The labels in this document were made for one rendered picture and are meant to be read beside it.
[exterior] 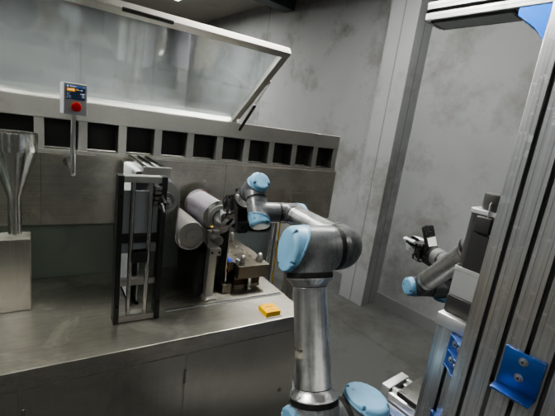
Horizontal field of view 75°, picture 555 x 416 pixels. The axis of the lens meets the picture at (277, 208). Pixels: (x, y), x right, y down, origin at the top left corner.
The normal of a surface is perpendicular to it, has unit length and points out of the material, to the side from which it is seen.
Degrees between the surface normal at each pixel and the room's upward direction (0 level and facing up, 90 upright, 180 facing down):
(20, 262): 90
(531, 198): 90
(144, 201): 90
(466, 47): 90
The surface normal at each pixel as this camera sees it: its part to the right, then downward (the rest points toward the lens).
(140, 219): 0.52, 0.26
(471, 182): -0.77, 0.04
